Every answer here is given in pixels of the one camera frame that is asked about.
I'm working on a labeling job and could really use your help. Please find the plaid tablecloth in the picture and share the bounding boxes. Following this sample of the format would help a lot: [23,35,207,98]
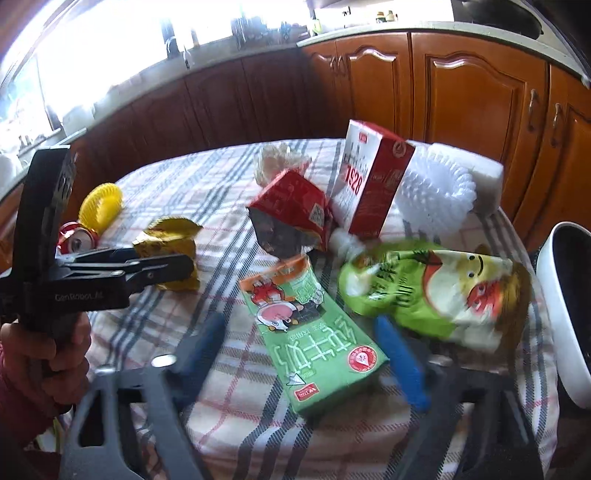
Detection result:
[85,136,561,480]

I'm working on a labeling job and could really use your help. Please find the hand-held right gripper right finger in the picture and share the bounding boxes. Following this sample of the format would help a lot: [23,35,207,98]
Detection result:
[373,316,546,480]

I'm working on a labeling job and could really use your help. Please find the wooden base cabinets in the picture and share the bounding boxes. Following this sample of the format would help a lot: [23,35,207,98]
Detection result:
[0,30,591,274]

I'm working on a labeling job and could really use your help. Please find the black bin with white rim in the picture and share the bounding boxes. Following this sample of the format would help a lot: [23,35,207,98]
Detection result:
[534,222,591,408]

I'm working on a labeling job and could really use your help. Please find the person's left hand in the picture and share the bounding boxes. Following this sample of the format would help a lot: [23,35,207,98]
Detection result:
[0,314,93,407]

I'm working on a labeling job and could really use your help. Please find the red drink can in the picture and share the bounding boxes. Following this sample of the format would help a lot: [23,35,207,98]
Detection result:
[58,222,101,256]

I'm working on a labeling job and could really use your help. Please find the green drink pouch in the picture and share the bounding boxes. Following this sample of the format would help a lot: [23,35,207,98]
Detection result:
[336,240,533,355]

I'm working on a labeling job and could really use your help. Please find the green milk carton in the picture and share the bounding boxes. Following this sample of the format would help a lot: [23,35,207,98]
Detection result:
[239,256,389,419]

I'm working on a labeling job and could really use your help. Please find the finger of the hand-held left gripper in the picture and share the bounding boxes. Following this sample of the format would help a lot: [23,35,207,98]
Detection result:
[60,248,140,269]
[122,254,195,295]

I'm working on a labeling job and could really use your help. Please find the kitchen window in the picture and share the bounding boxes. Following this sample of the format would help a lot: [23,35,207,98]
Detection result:
[0,0,324,155]

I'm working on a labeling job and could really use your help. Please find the light stone countertop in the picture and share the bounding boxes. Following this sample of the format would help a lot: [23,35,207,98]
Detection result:
[0,17,591,197]

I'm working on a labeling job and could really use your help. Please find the red and white box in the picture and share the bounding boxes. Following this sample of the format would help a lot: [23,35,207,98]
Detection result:
[330,119,417,240]

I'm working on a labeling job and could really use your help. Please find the white foam block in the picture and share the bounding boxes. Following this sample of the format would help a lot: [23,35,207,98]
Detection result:
[427,142,505,217]

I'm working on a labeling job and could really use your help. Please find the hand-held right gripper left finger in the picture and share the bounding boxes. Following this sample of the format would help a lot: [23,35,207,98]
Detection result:
[58,313,227,480]

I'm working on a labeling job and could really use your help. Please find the crushed red carton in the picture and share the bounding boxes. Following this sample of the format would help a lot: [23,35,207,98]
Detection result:
[246,169,334,258]

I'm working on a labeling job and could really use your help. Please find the yellow snack wrapper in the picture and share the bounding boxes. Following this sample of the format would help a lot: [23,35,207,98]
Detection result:
[132,217,201,292]

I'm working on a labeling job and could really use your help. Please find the yellow foam net ring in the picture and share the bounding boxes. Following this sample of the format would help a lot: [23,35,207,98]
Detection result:
[78,182,125,232]

